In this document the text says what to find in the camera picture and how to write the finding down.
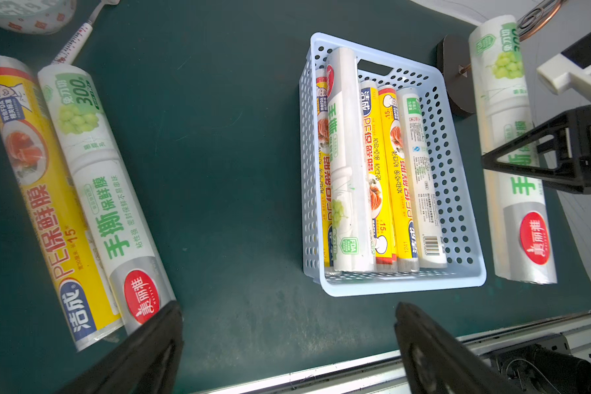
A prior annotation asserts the bronze jewelry stand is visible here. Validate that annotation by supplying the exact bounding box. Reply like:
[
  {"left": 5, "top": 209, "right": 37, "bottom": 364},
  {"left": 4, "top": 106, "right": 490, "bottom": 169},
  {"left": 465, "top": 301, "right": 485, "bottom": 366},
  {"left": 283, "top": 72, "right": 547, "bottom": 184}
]
[{"left": 436, "top": 0, "right": 566, "bottom": 118}]

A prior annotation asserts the long yellow plastic wrap roll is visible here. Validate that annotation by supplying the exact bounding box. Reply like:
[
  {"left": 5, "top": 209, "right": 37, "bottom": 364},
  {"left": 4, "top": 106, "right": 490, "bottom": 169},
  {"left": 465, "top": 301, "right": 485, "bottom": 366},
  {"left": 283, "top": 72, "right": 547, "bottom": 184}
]
[{"left": 315, "top": 68, "right": 334, "bottom": 273}]

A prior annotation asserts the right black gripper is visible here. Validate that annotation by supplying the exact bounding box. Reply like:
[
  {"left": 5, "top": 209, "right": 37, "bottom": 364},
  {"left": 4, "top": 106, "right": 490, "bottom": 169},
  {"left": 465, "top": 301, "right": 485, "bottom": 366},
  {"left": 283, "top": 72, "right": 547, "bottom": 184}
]
[{"left": 481, "top": 106, "right": 591, "bottom": 195}]

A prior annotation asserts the grey patterned round bowl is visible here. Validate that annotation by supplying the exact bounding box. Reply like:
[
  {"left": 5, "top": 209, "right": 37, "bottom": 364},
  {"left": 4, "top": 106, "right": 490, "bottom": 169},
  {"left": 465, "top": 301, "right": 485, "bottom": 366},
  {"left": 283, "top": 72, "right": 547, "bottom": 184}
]
[{"left": 0, "top": 0, "right": 77, "bottom": 34}]

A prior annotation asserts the white green long wrap roll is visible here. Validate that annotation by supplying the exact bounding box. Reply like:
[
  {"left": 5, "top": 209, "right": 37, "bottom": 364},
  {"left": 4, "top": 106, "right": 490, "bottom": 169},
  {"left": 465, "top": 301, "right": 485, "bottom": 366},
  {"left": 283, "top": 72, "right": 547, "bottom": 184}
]
[{"left": 397, "top": 87, "right": 448, "bottom": 269}]

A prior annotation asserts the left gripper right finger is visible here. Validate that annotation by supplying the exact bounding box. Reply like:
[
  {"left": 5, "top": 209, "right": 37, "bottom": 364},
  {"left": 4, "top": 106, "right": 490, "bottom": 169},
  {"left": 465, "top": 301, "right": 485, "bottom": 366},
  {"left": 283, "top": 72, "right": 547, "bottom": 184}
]
[{"left": 394, "top": 302, "right": 520, "bottom": 393}]

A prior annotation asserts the short yellow orange wrap roll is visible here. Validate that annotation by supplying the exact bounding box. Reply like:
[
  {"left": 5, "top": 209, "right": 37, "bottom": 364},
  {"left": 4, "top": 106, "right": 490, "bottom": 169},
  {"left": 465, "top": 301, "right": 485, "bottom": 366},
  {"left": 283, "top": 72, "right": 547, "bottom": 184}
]
[{"left": 360, "top": 80, "right": 398, "bottom": 274}]

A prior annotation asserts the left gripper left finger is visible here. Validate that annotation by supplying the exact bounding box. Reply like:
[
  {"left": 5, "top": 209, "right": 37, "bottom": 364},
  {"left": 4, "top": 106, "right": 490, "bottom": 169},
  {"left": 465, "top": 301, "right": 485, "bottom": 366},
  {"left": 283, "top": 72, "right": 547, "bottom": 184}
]
[{"left": 58, "top": 301, "right": 184, "bottom": 393}]

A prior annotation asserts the white red label roll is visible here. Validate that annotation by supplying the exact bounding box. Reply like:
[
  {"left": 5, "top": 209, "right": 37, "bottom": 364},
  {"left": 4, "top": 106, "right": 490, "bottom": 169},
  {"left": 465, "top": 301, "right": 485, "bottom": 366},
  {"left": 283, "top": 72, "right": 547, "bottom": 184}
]
[{"left": 38, "top": 63, "right": 176, "bottom": 333}]

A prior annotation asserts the light blue perforated plastic basket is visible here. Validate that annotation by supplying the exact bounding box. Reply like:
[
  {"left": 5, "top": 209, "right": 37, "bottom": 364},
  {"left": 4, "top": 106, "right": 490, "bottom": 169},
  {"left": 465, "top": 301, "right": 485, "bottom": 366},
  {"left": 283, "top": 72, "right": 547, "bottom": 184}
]
[{"left": 300, "top": 33, "right": 487, "bottom": 297}]

